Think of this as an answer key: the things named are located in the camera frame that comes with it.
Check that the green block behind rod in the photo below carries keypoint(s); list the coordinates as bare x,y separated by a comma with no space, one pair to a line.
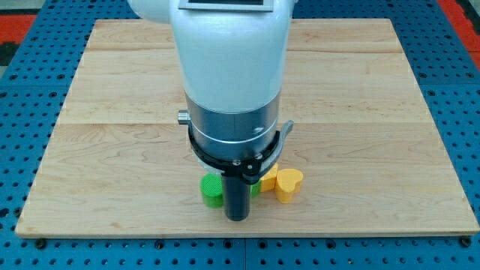
255,189

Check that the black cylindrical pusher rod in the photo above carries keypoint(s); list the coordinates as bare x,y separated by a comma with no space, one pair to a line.
236,198

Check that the black clamp ring mount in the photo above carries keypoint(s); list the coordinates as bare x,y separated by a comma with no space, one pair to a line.
249,170

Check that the yellow hexagon block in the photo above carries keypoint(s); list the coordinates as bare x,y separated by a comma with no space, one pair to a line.
268,181

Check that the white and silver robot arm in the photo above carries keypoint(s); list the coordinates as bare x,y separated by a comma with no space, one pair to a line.
232,56

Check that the light wooden board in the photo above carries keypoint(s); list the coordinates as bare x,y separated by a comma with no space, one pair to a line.
119,166

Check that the green round block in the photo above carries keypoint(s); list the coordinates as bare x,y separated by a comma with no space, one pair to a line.
211,190

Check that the yellow heart block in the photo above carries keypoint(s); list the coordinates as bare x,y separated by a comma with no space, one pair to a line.
288,183

